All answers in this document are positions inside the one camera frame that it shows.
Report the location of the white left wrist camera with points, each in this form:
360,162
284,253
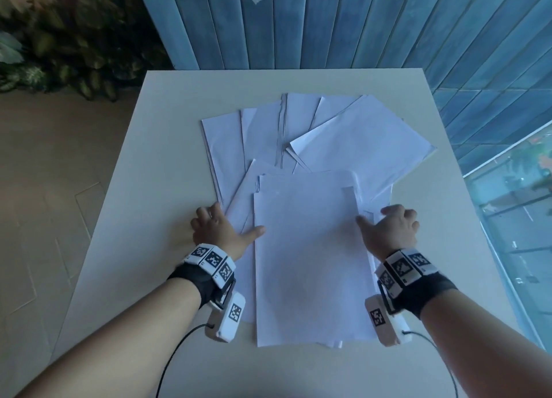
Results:
230,320

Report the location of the person's right forearm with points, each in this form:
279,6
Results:
483,346

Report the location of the person's right hand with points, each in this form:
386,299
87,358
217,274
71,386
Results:
394,234

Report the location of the pile of white papers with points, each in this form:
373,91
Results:
310,260

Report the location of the black wrist marker band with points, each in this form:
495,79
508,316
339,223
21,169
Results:
211,260
405,270

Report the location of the person's left forearm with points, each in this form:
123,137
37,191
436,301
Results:
108,346

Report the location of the person's left hand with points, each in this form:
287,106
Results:
217,231

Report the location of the black left wrist marker band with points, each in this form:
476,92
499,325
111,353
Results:
211,260

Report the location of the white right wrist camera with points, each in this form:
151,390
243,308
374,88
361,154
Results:
381,324

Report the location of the green leafy plants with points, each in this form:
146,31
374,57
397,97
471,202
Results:
86,44

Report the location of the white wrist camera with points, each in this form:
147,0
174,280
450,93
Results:
230,320
381,324

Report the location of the black right wrist marker band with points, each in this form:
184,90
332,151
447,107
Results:
405,270

